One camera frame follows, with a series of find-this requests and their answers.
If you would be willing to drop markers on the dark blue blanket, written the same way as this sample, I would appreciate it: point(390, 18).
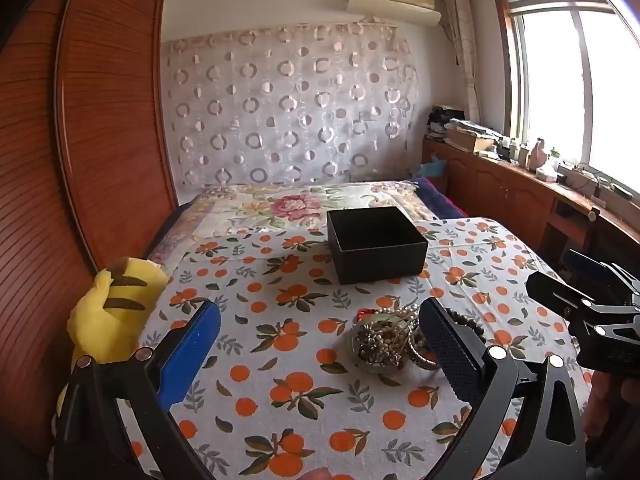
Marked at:
point(430, 197)

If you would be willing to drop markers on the black square box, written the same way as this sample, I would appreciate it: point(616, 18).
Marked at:
point(380, 260)

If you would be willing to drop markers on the floral bed sheet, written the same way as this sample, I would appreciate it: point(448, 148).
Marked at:
point(280, 207)

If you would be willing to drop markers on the person's right hand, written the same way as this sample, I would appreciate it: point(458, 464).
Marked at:
point(600, 410)

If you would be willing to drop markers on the circle pattern sheer curtain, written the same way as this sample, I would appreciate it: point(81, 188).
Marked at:
point(290, 105)

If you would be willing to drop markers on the pile of papers and boxes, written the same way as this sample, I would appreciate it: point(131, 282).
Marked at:
point(465, 132)

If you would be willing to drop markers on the orange print tablecloth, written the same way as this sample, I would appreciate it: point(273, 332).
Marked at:
point(310, 410)

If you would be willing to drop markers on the yellow plush toy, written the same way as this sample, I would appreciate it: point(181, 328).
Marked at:
point(115, 300)

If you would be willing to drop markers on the pink figurine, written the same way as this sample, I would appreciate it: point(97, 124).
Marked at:
point(539, 155)

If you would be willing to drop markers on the wall air conditioner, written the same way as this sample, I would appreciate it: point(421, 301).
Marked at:
point(392, 2)

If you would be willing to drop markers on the silver bangle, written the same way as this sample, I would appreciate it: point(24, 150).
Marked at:
point(425, 360)

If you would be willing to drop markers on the window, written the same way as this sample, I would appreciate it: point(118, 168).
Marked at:
point(560, 70)

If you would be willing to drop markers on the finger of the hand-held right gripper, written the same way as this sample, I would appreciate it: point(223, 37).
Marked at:
point(585, 260)
point(555, 292)

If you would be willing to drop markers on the patterned window curtain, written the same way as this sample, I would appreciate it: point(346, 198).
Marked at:
point(462, 45)

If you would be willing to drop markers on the wooden side cabinet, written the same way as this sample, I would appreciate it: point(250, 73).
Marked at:
point(505, 195)

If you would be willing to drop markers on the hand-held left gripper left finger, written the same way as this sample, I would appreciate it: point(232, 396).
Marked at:
point(192, 350)

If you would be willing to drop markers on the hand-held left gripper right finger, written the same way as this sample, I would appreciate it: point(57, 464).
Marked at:
point(450, 355)

